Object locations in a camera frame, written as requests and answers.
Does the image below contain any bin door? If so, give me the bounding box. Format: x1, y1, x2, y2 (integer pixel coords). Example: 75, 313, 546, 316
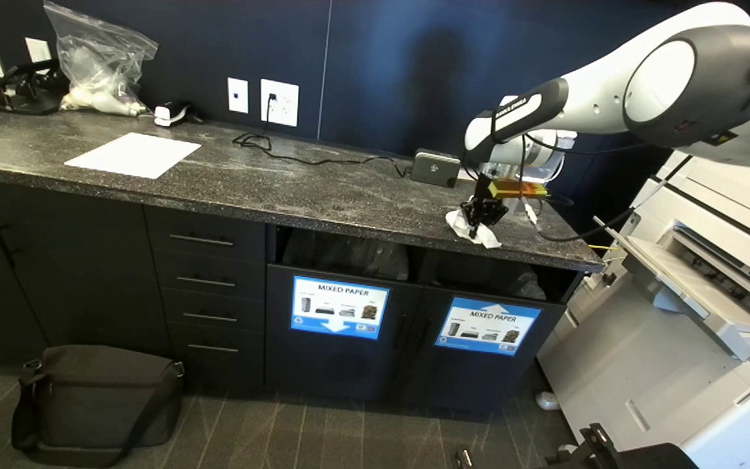
265, 263, 424, 402
406, 285, 568, 412

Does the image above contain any clear plastic bag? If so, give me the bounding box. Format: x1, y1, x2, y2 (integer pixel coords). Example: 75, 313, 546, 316
44, 0, 160, 119

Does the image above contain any small white black device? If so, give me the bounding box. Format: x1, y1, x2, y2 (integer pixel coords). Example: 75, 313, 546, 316
153, 102, 204, 128

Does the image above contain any white wall socket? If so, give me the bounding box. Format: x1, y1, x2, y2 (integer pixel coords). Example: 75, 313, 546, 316
260, 78, 300, 128

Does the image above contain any black shoulder bag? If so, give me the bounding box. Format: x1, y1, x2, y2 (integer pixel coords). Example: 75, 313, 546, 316
11, 345, 186, 469

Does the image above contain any black bin bag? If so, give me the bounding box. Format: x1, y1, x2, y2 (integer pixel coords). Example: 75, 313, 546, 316
417, 250, 549, 301
281, 229, 410, 281

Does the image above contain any white office printer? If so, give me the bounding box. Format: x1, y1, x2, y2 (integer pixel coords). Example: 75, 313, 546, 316
536, 151, 750, 469

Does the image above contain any flat white paper sheet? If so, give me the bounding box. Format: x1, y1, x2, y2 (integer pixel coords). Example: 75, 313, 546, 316
64, 132, 203, 180

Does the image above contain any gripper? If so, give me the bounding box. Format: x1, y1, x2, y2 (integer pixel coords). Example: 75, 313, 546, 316
460, 173, 510, 239

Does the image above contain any cabinet door handle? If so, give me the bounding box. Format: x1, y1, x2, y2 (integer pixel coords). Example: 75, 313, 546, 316
0, 217, 20, 268

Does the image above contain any black stand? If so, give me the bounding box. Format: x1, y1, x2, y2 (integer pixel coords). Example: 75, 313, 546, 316
543, 423, 699, 469

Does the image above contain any small white wall plate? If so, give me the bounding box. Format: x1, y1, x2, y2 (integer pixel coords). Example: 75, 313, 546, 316
227, 77, 250, 115

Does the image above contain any grey box device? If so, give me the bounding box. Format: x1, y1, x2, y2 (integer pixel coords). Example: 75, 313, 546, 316
410, 149, 462, 189

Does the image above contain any drawer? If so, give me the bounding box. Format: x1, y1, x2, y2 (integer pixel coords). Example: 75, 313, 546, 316
144, 205, 267, 264
166, 323, 266, 393
152, 250, 267, 301
160, 287, 267, 332

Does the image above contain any blue white bin sign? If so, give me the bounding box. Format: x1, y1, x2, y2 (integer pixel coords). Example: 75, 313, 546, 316
434, 296, 543, 357
290, 275, 391, 341

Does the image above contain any black cable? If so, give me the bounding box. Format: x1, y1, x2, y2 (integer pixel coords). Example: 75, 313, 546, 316
232, 94, 415, 178

